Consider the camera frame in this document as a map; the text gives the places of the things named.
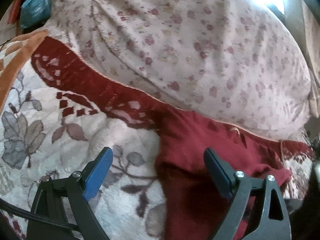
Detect orange patterned blanket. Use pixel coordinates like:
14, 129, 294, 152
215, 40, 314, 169
0, 30, 48, 111

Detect black braided cable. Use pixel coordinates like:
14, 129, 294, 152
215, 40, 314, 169
0, 198, 79, 231

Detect red wooden furniture edge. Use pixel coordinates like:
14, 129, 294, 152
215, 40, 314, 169
7, 0, 21, 24

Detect dark red garment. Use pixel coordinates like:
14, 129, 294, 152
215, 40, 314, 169
155, 109, 291, 239

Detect blue plastic bag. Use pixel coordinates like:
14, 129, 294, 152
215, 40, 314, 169
20, 0, 52, 29

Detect floral quilt bundle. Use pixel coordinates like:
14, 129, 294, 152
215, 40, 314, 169
45, 0, 311, 141

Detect white red floral blanket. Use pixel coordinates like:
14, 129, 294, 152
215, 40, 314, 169
1, 36, 319, 239

